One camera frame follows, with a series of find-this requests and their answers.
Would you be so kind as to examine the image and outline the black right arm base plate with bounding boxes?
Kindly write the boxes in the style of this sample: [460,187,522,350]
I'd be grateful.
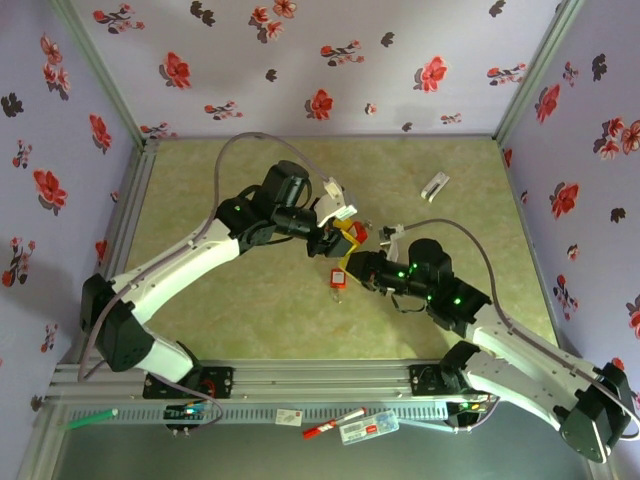
[408,363,454,397]

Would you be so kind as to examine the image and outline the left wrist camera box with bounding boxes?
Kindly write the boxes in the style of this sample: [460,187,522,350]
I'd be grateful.
[314,189,359,226]

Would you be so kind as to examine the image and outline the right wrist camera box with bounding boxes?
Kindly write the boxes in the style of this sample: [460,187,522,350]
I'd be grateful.
[378,223,407,262]

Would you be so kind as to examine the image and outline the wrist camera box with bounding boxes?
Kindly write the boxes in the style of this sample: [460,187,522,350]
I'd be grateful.
[378,223,407,262]
[314,189,359,226]

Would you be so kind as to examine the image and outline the small circuit board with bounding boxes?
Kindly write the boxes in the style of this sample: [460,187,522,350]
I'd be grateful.
[163,403,212,421]
[447,398,489,417]

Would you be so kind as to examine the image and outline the white plastic clip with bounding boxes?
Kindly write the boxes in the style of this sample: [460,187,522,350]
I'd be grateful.
[421,171,451,201]

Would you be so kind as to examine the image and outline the grey left arm cable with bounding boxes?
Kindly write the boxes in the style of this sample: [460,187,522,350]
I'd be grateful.
[77,132,344,430]

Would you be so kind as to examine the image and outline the aluminium frame post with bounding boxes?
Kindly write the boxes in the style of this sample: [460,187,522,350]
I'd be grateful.
[49,0,149,149]
[492,0,587,147]

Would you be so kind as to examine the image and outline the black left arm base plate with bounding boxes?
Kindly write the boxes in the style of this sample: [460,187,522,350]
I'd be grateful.
[143,366,235,400]

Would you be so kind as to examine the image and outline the green pen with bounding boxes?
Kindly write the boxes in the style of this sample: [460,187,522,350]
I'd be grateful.
[64,408,120,431]

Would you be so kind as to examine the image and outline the red marker pen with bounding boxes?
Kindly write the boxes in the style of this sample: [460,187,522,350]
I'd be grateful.
[302,407,368,441]

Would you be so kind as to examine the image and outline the clear plastic label packet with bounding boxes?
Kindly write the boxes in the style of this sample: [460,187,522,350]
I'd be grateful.
[338,410,401,446]

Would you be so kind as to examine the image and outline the grey slotted cable duct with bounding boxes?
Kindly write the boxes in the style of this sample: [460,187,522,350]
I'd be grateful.
[64,405,451,425]

